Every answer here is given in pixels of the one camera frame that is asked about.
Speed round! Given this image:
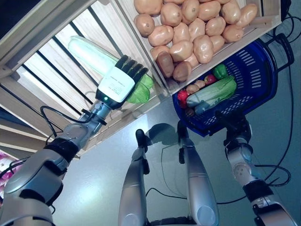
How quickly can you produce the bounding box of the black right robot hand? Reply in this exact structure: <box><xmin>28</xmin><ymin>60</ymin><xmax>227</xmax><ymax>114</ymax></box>
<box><xmin>215</xmin><ymin>111</ymin><xmax>252</xmax><ymax>145</ymax></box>

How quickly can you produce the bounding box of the green white napa cabbage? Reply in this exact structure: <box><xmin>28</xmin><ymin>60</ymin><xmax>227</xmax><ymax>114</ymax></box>
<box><xmin>186</xmin><ymin>74</ymin><xmax>237</xmax><ymax>108</ymax></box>
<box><xmin>67</xmin><ymin>35</ymin><xmax>155</xmax><ymax>104</ymax></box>
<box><xmin>194</xmin><ymin>103</ymin><xmax>217</xmax><ymax>116</ymax></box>

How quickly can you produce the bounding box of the blue plastic shopping basket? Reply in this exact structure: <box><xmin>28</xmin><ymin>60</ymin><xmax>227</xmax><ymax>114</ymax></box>
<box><xmin>171</xmin><ymin>32</ymin><xmax>294</xmax><ymax>137</ymax></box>

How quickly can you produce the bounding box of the red apple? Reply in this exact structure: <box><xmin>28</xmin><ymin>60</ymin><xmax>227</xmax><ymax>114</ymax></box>
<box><xmin>204</xmin><ymin>74</ymin><xmax>217</xmax><ymax>85</ymax></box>

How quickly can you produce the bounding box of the green bell pepper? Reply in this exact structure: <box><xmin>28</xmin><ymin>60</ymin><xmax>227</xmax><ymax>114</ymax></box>
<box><xmin>213</xmin><ymin>64</ymin><xmax>228</xmax><ymax>80</ymax></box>

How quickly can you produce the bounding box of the red tomato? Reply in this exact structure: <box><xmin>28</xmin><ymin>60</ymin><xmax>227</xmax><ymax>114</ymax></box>
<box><xmin>177</xmin><ymin>90</ymin><xmax>190</xmax><ymax>103</ymax></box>

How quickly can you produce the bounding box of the silver right robot leg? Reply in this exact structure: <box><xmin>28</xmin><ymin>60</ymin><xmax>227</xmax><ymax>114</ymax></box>
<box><xmin>176</xmin><ymin>121</ymin><xmax>219</xmax><ymax>226</ymax></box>

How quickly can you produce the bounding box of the silver robot leg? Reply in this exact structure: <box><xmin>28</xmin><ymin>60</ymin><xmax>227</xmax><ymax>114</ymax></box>
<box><xmin>176</xmin><ymin>121</ymin><xmax>219</xmax><ymax>226</ymax></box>
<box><xmin>119</xmin><ymin>129</ymin><xmax>150</xmax><ymax>226</ymax></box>

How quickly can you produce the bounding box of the wooden cabbage crate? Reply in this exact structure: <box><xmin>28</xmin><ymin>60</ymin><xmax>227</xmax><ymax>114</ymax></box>
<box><xmin>0</xmin><ymin>0</ymin><xmax>169</xmax><ymax>156</ymax></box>

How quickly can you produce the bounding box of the wooden potato crate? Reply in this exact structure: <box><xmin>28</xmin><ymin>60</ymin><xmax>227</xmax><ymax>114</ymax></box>
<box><xmin>112</xmin><ymin>0</ymin><xmax>283</xmax><ymax>95</ymax></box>

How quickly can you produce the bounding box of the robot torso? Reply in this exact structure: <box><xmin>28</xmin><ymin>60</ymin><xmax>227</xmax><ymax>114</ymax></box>
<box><xmin>145</xmin><ymin>215</ymin><xmax>196</xmax><ymax>226</ymax></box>

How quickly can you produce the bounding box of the silver left robot leg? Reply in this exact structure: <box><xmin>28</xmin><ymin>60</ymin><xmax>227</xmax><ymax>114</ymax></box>
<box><xmin>119</xmin><ymin>129</ymin><xmax>150</xmax><ymax>226</ymax></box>

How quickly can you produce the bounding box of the wooden display shelf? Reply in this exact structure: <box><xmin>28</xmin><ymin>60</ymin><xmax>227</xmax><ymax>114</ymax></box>
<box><xmin>0</xmin><ymin>0</ymin><xmax>99</xmax><ymax>161</ymax></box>

